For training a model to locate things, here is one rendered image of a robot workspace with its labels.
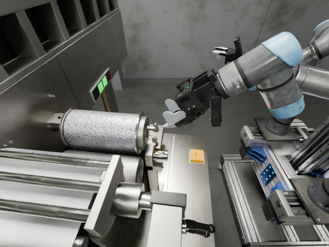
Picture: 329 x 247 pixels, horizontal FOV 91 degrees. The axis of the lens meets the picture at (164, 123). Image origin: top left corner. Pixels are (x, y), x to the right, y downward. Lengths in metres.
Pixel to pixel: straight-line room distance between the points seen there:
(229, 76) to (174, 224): 0.31
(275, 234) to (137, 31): 2.91
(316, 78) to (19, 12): 0.82
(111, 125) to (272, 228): 1.49
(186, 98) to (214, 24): 2.61
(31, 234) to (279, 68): 0.48
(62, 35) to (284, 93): 0.73
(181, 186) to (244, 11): 2.71
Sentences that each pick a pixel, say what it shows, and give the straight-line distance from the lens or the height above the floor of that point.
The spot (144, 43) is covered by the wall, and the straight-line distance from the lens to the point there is 2.98.
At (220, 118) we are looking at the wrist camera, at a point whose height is 1.36.
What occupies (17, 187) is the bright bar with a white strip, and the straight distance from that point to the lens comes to 0.33.
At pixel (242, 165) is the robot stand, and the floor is 0.21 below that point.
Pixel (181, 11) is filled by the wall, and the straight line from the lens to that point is 2.87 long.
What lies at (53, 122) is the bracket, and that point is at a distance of 0.66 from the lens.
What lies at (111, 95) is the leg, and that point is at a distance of 1.53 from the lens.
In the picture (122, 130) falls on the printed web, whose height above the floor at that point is 1.30.
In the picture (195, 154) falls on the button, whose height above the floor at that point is 0.92.
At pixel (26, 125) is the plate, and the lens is 0.62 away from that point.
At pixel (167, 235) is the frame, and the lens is 0.23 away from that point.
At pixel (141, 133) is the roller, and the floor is 1.29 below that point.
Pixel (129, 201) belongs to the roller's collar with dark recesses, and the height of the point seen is 1.36.
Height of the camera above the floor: 1.67
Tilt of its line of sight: 45 degrees down
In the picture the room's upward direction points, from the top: straight up
